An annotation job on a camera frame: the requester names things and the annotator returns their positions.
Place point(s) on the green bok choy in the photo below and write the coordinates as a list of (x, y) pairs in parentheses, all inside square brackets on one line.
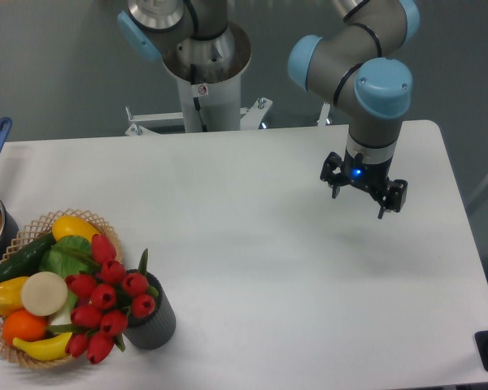
[(64, 259)]

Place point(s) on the beige round disc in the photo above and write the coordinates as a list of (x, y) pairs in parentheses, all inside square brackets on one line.
[(44, 293)]

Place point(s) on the yellow banana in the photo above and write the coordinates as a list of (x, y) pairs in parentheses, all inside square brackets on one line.
[(46, 350)]

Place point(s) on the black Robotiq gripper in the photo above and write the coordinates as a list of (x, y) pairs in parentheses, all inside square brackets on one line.
[(389, 194)]

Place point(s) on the dark grey ribbed vase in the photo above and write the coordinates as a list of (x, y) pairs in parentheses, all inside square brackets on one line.
[(156, 330)]

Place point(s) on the yellow bell pepper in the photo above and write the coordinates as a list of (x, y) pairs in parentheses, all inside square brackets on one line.
[(10, 295)]

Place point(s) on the woven wicker basket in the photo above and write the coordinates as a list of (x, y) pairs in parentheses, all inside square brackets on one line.
[(37, 228)]

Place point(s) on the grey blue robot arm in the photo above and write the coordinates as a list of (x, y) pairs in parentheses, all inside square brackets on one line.
[(353, 72)]

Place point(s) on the red tulip bouquet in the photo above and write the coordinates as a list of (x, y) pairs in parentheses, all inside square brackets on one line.
[(113, 296)]

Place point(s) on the yellow squash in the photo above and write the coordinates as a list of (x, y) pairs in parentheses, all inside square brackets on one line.
[(70, 225)]

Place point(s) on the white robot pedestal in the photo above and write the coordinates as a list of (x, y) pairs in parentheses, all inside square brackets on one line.
[(208, 77)]

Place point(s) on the green cucumber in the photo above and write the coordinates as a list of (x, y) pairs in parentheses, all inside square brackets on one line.
[(25, 261)]

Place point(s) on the orange fruit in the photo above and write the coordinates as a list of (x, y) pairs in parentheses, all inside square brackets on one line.
[(24, 325)]

